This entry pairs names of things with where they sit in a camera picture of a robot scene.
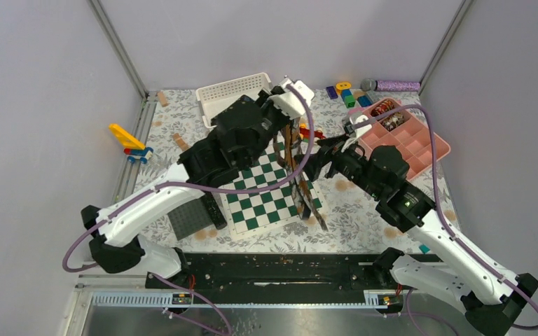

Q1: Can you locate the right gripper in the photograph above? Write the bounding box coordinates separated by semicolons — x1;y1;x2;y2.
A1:
294;132;384;199

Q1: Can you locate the brown floral tie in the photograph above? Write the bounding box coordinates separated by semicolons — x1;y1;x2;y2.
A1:
273;120;328;232

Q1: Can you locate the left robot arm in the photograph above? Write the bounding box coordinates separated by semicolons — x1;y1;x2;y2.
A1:
78;81;315;288

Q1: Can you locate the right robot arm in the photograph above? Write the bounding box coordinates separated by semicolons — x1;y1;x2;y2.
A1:
304;135;538;335

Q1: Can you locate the red toy car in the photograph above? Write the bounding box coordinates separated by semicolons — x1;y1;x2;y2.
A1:
298;123;326;142

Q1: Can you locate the purple block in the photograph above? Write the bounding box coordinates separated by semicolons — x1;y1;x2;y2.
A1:
325;86;338;99

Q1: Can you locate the brown rolled tie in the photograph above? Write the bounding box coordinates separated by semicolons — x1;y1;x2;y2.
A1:
380;112;408;132

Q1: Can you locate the green block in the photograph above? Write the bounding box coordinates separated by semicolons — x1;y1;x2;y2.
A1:
343;95;356;109

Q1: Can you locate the blue block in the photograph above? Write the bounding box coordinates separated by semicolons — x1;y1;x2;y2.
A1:
357;95;373;107

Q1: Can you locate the floral table mat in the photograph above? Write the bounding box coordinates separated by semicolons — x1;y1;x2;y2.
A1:
119;90;458;253

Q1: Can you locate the red rolled tie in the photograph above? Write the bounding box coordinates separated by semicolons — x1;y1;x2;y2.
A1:
370;98;400;117

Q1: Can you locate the white plastic basket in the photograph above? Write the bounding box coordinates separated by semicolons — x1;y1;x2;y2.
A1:
195;72;272;130

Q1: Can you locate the pink compartment tray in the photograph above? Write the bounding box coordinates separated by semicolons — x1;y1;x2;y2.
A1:
358;109;451;181

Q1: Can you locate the purple glitter microphone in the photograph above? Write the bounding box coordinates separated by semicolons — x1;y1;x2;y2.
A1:
360;78;421;92

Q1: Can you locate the wooden block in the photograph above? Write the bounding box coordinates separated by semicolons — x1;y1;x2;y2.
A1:
157;91;169;107
172;133;190;152

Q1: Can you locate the green white chessboard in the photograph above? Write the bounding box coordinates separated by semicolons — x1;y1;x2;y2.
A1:
218;139;326;239

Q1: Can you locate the teal block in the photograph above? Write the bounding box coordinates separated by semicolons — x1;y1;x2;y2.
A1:
419;244;430;254

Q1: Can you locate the black microphone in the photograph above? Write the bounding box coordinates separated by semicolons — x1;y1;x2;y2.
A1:
201;192;227;230

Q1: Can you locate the grey lego baseplate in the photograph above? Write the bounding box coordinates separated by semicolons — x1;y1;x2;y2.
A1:
167;196;213;240

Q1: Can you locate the yellow blue toy crane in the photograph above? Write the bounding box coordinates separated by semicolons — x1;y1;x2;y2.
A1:
109;123;154;164

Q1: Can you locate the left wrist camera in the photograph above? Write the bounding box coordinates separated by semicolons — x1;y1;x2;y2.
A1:
269;77;315;120

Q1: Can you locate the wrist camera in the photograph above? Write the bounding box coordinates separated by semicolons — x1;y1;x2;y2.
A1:
342;113;373;152
269;77;315;120

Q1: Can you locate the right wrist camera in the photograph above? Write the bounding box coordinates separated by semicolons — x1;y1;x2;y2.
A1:
342;113;373;152

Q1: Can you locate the yellow ring block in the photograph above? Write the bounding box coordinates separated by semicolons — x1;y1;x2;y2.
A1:
335;81;351;92

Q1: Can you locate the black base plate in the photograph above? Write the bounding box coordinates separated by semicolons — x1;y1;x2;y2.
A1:
145;252;418;305

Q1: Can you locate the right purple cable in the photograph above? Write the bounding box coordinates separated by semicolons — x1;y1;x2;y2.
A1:
350;104;538;336

